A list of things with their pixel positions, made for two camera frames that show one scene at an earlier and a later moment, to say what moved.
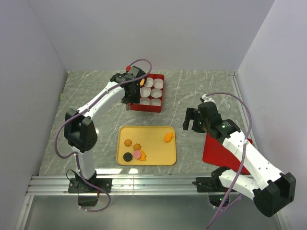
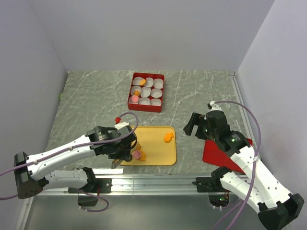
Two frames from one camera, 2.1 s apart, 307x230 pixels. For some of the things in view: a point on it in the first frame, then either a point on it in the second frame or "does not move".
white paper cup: x=149 y=82 does not move
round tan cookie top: x=141 y=83 does not move
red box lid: x=215 y=152 does not move
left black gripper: x=135 y=100 -> x=123 y=155
